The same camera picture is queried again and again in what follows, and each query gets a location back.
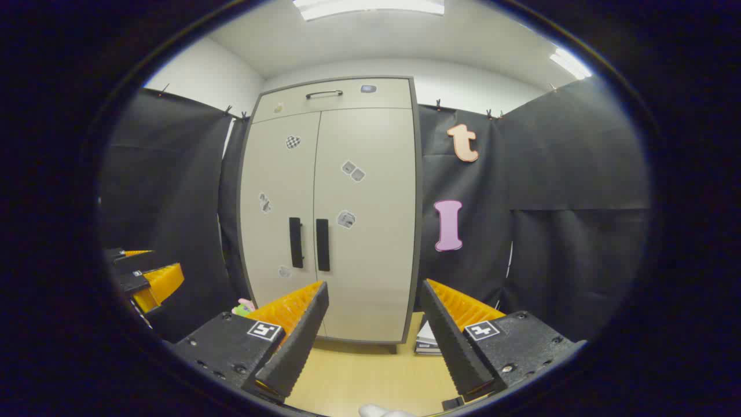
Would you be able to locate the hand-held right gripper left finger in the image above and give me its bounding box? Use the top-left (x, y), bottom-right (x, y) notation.
top-left (171, 281), bottom-right (329, 405)

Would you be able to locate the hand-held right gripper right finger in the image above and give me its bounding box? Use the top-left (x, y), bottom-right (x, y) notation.
top-left (420, 279), bottom-right (579, 401)

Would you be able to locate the black door handle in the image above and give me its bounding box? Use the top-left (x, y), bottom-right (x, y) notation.
top-left (289, 217), bottom-right (305, 269)
top-left (316, 218), bottom-right (331, 272)

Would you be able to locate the grey shoe cabinet door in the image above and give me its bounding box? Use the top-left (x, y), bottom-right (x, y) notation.
top-left (313, 108), bottom-right (419, 343)
top-left (239, 112), bottom-right (326, 338)

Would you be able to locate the grey double-door shoe cabinet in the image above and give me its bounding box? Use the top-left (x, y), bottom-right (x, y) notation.
top-left (236, 75), bottom-right (423, 354)

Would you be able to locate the grey cabinet drawer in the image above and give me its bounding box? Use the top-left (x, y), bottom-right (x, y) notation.
top-left (253, 78), bottom-right (413, 123)

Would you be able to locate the stack of books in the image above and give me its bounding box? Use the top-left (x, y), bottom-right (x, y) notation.
top-left (414, 320), bottom-right (443, 355)

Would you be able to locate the white rounded object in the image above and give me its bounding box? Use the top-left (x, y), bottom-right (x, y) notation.
top-left (359, 404), bottom-right (416, 417)

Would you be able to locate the black backdrop cloth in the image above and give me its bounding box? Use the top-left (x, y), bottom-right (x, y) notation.
top-left (100, 78), bottom-right (652, 342)

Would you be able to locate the ceiling light panel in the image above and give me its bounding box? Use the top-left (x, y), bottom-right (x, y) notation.
top-left (549, 47), bottom-right (593, 81)
top-left (292, 0), bottom-right (445, 21)

